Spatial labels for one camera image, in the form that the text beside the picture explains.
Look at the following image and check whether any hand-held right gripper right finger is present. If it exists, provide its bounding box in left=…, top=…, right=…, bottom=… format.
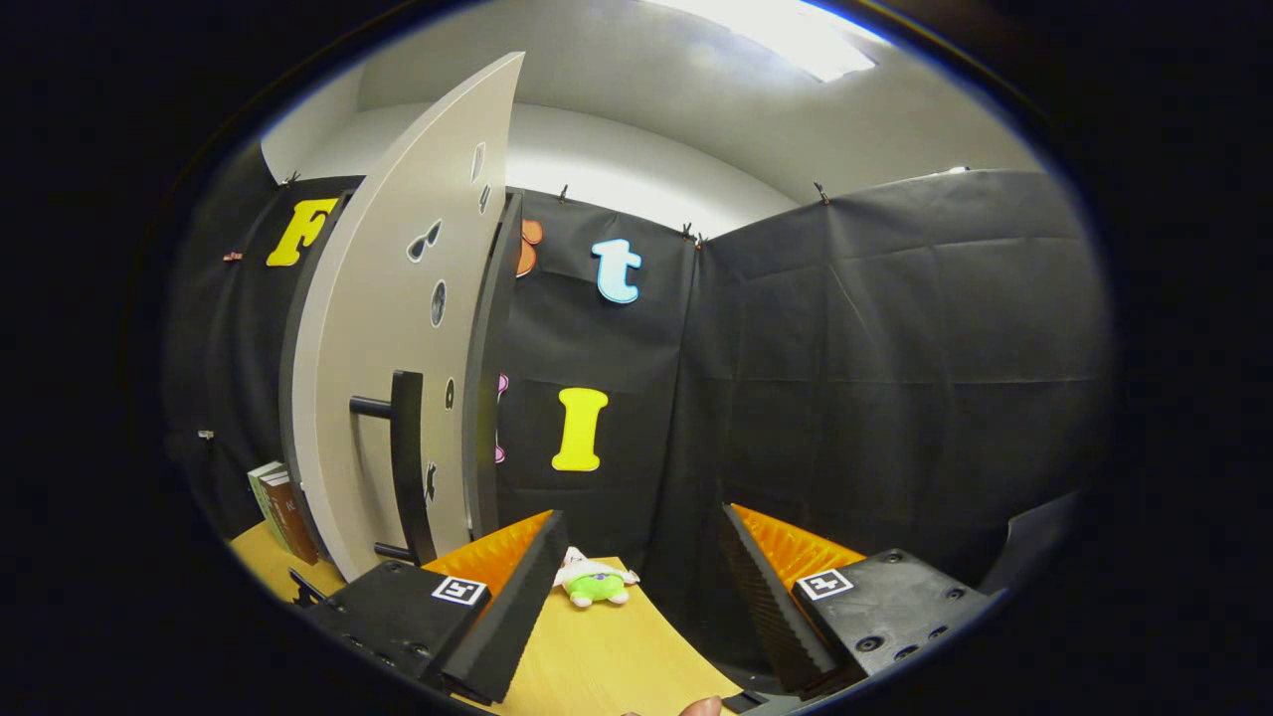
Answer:
left=719, top=502, right=1000, bottom=709

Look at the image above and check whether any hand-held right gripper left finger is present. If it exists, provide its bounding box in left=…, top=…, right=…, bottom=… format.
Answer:
left=298, top=509, right=570, bottom=709

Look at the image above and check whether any black door handle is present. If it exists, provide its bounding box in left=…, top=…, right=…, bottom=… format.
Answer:
left=349, top=370, right=439, bottom=566

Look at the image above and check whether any beige cabinet door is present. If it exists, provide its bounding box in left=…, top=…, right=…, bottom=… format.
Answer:
left=291, top=52, right=526, bottom=583

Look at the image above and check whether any green and white plush toy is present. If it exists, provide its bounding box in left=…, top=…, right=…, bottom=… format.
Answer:
left=553, top=546, right=640, bottom=609

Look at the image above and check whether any black backdrop cloth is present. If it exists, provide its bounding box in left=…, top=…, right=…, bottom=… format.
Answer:
left=164, top=169, right=1113, bottom=687

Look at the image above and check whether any brown book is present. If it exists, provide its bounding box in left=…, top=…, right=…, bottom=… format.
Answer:
left=261, top=472, right=321, bottom=566

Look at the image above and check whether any green book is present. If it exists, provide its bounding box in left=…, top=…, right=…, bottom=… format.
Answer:
left=247, top=460, right=289, bottom=553

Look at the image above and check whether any long ceiling light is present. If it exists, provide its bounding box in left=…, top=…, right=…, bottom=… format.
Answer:
left=646, top=0, right=881, bottom=84

